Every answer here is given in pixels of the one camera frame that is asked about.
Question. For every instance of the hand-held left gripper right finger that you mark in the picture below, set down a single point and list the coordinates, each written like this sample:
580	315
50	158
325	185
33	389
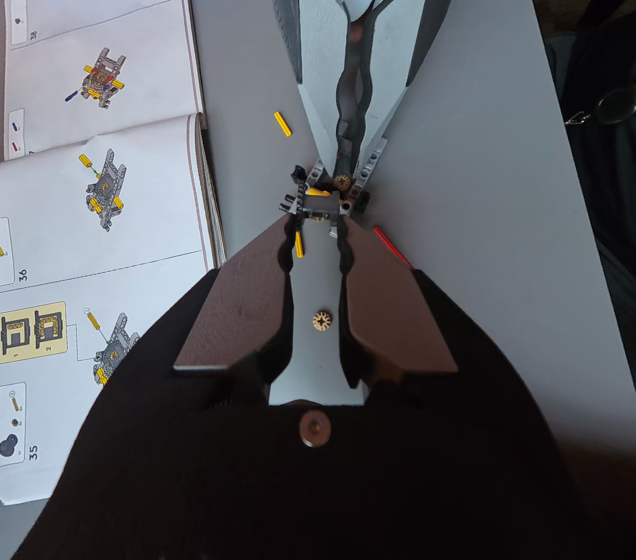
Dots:
397	316

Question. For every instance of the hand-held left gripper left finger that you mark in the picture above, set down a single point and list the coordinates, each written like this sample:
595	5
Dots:
238	316

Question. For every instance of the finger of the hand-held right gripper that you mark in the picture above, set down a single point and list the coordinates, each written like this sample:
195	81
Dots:
395	48
318	53

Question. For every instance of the grey lego frame assembly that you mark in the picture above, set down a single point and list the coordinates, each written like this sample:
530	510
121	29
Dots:
367	167

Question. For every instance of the tan lego gear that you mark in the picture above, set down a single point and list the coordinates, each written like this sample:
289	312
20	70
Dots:
342	181
322	320

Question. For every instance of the dark grey lego differential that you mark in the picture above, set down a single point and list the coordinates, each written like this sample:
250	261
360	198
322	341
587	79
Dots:
323	205

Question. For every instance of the red lego axle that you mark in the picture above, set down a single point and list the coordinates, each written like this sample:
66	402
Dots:
390	244

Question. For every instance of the yellow lego axle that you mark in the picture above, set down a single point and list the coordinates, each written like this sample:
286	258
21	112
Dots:
282	124
299	244

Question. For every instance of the lego instruction booklet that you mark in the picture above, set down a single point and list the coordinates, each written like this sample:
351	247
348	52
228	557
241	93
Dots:
99	172

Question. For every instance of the black badge reel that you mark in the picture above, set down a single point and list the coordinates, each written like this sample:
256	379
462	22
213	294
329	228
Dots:
618	105

